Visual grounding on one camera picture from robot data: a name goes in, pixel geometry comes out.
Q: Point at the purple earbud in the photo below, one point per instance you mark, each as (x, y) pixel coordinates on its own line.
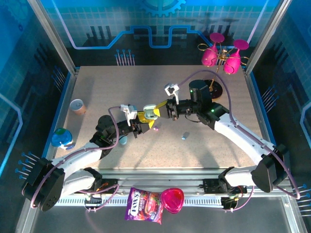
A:
(156, 128)

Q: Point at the mint green earbud case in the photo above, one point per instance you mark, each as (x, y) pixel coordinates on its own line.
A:
(149, 110)

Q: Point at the light blue earbud case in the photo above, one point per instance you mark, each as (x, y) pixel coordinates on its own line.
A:
(123, 141)

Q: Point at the light blue earbud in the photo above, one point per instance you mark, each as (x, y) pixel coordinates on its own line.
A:
(185, 136)

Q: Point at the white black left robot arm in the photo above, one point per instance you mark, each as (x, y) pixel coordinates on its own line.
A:
(77, 157)

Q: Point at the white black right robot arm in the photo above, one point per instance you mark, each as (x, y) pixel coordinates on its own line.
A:
(243, 136)

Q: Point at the orange tin can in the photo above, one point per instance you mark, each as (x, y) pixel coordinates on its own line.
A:
(78, 107)

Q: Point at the pink wine glass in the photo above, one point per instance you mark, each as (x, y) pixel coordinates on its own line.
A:
(209, 57)
(232, 65)

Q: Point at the small black electronics box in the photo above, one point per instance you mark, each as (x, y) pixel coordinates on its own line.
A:
(93, 202)
(229, 203)

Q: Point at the pink heart-shaped bowl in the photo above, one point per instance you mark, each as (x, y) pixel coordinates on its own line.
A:
(173, 200)

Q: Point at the purple candy bag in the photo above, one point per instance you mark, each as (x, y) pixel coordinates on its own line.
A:
(143, 206)

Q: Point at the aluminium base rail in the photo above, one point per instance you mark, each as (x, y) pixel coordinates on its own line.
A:
(158, 178)

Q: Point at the aluminium frame post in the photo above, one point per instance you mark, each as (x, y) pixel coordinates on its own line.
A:
(52, 31)
(269, 31)

